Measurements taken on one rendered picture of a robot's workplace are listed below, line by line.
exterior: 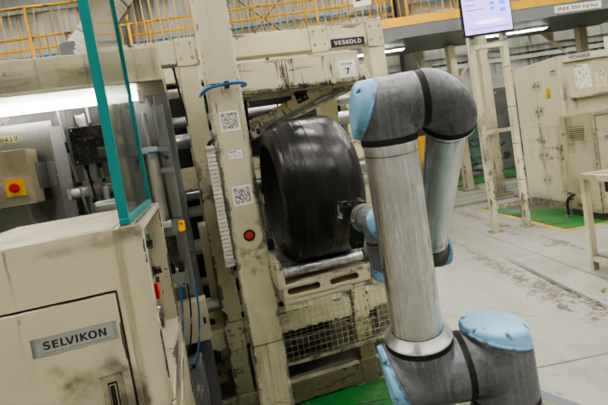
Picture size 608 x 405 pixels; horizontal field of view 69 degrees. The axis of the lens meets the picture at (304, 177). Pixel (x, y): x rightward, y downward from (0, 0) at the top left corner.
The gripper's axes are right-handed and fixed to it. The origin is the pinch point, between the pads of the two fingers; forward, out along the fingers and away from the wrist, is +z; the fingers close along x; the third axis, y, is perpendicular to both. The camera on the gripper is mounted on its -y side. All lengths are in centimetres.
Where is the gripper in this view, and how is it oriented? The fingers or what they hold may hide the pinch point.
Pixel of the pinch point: (342, 217)
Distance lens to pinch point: 160.7
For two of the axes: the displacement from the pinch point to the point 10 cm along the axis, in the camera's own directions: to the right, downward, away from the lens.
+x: -9.5, 1.7, -2.5
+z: -2.5, -0.1, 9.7
